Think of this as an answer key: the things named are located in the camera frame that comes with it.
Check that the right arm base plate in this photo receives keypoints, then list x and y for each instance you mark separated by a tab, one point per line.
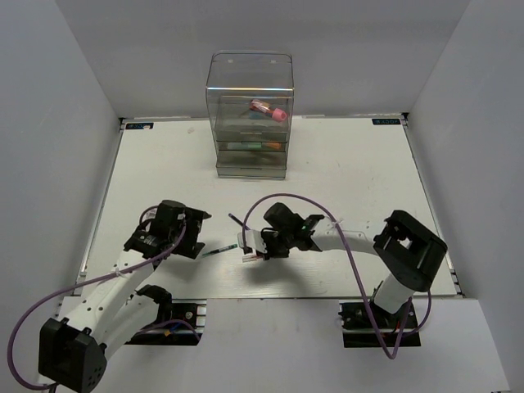
358	332

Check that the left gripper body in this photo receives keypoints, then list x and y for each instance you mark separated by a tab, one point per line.
191	233

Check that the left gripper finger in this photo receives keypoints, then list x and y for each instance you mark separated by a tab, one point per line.
193	251
200	215

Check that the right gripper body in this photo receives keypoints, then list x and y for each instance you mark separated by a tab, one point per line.
278	243

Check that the green highlighter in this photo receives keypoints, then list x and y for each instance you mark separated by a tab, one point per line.
241	146

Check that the clear organizer lid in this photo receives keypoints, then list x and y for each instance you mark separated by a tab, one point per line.
250	70

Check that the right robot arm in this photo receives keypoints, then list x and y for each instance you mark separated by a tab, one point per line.
411	252

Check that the clear drawer organizer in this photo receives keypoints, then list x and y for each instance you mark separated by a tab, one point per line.
250	99

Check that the orange capped marker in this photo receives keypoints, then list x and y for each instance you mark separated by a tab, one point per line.
273	146

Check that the blue eraser case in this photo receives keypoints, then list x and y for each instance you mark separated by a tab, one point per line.
258	116

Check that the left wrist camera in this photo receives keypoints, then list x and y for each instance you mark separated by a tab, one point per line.
149	214

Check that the pink glue bottle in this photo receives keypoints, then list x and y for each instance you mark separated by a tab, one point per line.
264	108

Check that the red pen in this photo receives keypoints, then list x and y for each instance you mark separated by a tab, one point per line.
252	258

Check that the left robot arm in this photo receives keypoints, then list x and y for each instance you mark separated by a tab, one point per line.
74	351

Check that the green pen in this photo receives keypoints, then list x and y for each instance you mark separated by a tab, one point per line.
219	250

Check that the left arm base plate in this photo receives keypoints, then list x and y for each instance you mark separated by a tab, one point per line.
182	325

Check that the purple pen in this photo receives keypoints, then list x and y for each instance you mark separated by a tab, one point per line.
235	219

